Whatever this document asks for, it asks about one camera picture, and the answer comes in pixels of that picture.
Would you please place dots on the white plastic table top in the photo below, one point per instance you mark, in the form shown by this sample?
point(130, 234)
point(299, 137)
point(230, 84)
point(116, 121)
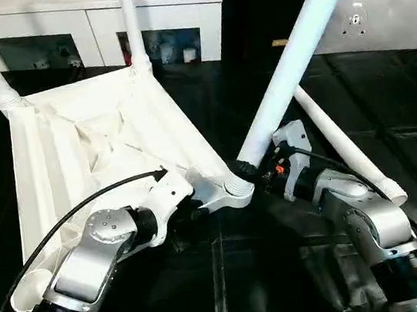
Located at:
point(96, 133)

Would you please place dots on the black work mat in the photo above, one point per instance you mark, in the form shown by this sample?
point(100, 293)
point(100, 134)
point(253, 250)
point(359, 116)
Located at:
point(390, 123)

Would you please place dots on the small yellow tag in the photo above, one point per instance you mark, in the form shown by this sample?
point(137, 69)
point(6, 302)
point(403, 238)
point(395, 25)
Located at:
point(280, 43)

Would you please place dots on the black cabinet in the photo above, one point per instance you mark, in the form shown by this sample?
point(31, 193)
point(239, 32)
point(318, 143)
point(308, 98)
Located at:
point(264, 1)

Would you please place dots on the white padded sheet with fitting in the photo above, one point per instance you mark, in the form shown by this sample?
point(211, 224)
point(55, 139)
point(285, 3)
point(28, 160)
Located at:
point(383, 19)

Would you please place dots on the white sideboard cabinet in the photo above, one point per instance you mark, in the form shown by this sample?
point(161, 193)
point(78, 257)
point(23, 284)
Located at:
point(58, 26)

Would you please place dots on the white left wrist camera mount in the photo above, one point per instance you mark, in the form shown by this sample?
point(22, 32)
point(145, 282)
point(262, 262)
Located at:
point(167, 193)

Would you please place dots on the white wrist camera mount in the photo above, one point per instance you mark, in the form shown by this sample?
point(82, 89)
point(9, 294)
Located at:
point(291, 136)
point(167, 193)

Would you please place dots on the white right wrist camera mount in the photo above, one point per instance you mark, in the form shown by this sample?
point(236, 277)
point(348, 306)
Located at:
point(291, 136)

